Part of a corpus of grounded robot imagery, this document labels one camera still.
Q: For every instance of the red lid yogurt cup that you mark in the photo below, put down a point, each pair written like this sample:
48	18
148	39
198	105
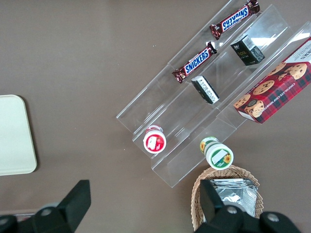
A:
154	143

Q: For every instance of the red tartan cookie box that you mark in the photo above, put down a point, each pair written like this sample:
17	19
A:
274	92

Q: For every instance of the cream plastic tray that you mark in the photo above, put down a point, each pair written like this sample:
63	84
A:
14	133

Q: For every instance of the clear acrylic tiered stand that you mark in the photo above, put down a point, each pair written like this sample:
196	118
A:
175	116

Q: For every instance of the Snickers chocolate bar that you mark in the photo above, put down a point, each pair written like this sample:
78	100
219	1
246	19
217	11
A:
196	61
235	18

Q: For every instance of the silver foil packet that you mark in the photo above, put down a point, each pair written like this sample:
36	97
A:
235	194

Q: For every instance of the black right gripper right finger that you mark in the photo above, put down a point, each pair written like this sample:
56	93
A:
211	208

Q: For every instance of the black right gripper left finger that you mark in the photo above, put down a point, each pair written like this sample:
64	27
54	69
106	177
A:
73	206

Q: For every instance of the green lid yogurt cup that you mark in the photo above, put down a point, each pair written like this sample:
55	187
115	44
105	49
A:
218	156

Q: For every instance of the light wicker basket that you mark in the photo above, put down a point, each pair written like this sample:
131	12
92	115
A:
243	171

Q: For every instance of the small black box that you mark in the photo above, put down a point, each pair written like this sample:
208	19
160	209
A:
245	51
205	89

